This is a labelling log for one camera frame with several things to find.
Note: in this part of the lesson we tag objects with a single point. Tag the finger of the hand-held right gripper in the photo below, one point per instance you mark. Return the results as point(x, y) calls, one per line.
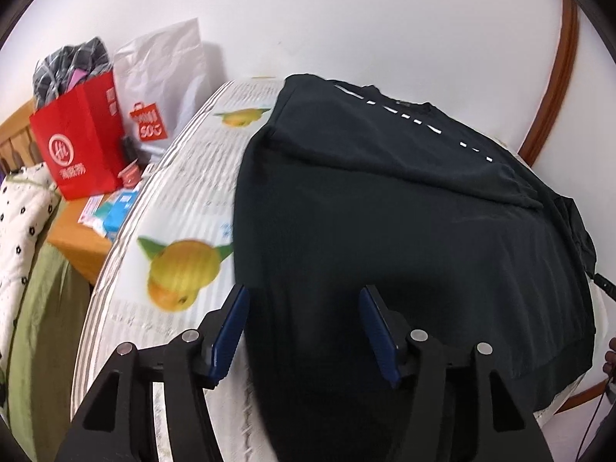
point(606, 286)

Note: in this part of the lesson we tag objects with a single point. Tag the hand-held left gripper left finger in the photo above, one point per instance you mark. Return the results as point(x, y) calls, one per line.
point(231, 332)

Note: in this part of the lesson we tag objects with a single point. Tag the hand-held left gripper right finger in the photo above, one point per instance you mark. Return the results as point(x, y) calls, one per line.
point(378, 332)

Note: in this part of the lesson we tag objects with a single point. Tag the black shirt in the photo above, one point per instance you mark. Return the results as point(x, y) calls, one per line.
point(385, 226)

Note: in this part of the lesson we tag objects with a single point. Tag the grey plaid clothes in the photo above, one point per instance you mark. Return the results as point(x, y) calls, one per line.
point(62, 67)

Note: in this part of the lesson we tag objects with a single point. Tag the person's right hand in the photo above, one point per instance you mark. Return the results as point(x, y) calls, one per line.
point(610, 358)

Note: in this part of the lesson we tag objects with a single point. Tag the fruit printed tablecloth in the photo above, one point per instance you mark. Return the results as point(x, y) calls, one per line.
point(192, 178)

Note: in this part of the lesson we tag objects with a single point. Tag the blue box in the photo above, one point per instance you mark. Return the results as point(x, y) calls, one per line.
point(118, 214)

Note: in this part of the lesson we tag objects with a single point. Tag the wooden nightstand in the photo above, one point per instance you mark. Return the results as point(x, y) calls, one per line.
point(72, 243)

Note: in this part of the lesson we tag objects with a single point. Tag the green bedsheet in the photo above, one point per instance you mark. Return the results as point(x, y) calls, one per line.
point(48, 322)

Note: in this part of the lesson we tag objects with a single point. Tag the pink cup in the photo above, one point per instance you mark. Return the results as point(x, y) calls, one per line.
point(130, 175)

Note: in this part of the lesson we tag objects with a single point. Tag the white dotted quilt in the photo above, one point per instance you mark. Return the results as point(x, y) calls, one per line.
point(19, 231)

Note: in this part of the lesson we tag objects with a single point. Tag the red paper bag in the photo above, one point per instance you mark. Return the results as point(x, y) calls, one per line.
point(82, 144)

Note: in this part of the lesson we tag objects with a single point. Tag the white plastic bag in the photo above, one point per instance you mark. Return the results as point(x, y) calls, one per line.
point(159, 72)

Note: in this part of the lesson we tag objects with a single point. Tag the wooden headboard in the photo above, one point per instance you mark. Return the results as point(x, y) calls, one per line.
point(14, 134)

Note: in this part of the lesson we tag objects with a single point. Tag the brown wooden door frame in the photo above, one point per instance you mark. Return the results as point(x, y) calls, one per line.
point(553, 82)

